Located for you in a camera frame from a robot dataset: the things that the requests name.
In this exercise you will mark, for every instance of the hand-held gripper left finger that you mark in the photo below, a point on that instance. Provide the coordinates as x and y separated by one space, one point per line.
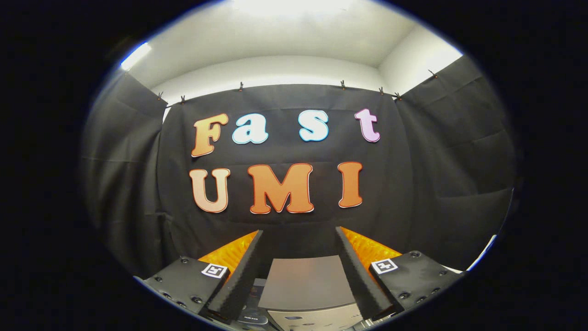
241 280

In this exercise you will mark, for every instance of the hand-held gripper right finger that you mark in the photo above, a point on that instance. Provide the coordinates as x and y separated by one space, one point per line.
358 278

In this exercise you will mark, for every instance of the grey washing machine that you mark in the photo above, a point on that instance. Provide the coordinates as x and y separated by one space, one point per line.
255 317

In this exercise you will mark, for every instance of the grey cabinet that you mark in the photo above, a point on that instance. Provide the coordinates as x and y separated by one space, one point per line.
303 280

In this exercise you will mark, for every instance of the row of black cloth clips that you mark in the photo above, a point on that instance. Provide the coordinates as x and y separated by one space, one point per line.
240 86

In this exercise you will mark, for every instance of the ceiling light strip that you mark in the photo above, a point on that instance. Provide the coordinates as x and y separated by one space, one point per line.
135 56

